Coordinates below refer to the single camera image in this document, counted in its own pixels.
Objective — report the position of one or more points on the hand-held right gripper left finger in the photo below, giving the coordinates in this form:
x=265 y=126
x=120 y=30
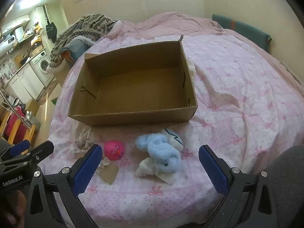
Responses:
x=86 y=168

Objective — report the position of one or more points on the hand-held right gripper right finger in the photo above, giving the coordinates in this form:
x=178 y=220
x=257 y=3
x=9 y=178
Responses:
x=213 y=168

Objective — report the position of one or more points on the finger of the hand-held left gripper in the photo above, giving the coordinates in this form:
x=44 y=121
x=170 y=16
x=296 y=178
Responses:
x=39 y=151
x=20 y=147

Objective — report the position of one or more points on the translucent plastic piece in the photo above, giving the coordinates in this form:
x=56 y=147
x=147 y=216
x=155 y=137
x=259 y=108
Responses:
x=109 y=173

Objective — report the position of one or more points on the blue plush toy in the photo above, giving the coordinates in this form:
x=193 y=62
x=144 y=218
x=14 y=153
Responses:
x=163 y=152

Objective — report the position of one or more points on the cardboard box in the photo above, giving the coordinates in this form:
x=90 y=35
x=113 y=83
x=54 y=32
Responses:
x=133 y=87

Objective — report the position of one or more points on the white scrunchie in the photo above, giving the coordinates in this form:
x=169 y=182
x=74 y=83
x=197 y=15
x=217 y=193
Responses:
x=79 y=148

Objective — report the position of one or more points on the red bag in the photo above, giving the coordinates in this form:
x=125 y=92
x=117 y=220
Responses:
x=15 y=123

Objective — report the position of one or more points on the pink rubber toy ball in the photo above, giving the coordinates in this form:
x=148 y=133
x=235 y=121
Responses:
x=114 y=149

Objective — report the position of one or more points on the green floor item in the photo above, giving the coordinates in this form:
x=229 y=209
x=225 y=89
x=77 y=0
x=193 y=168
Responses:
x=54 y=101

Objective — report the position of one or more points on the white kitchen base cabinet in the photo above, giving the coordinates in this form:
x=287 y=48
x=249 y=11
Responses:
x=26 y=80

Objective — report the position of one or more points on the person's grey trouser leg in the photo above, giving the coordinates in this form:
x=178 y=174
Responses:
x=289 y=182

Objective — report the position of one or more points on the pink bow-print bedspread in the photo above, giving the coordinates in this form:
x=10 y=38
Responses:
x=237 y=87

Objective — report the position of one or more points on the white washing machine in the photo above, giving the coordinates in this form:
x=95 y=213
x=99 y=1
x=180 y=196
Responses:
x=42 y=64

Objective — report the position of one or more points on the white cloth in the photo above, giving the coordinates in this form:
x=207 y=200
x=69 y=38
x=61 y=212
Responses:
x=192 y=70

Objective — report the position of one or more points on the white microwave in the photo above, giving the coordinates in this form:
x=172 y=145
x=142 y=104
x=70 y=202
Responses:
x=10 y=38

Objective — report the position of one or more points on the grey fur-trimmed cushion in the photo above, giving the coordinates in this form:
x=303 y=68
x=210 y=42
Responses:
x=76 y=47

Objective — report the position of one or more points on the black hanging garment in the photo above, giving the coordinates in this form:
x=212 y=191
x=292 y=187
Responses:
x=51 y=30

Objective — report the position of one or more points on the pile of clothes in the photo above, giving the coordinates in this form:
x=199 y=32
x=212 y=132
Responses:
x=87 y=28

